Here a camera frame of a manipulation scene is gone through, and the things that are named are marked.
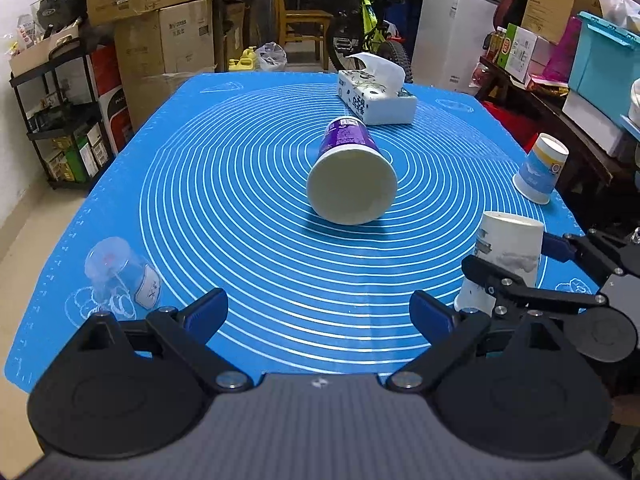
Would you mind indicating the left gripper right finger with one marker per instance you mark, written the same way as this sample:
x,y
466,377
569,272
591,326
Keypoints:
x,y
516,389

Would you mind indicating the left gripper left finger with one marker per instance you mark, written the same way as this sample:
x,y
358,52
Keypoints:
x,y
120,389

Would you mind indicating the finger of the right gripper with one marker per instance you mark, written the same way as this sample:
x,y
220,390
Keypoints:
x,y
565,247
596,329

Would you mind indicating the white paper cup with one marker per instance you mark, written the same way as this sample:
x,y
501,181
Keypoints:
x,y
510,241

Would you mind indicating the blue yellow paper cup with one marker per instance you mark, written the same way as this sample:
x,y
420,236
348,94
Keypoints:
x,y
538,174

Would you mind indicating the clear plastic cup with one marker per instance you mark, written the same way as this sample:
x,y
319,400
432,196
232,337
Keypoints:
x,y
122,281

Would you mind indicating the purple paper cup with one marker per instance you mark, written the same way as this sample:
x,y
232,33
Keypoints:
x,y
351,182

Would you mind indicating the dark wooden side table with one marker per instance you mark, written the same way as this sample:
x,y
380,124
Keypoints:
x,y
609,170

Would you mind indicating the teal plastic storage bin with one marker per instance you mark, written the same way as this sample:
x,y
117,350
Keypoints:
x,y
605,66

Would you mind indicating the green white carton box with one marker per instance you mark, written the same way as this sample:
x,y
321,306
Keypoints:
x,y
516,51

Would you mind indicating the white tissue box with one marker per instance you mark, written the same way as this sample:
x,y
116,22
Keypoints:
x,y
375,91

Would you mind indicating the white chest freezer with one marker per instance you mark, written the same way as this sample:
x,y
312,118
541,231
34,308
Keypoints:
x,y
449,42

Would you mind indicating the black metal shelf rack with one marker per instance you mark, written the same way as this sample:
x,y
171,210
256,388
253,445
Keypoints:
x,y
70,139

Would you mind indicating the green black bicycle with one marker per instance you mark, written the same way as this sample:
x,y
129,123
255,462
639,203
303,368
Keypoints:
x,y
360,26

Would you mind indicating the lower cardboard box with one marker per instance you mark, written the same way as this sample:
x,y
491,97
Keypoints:
x,y
158,51

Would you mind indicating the yellow plastic jug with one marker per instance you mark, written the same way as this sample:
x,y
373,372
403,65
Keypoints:
x,y
247,62

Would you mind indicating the wooden chair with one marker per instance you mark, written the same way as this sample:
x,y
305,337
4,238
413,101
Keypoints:
x,y
303,25

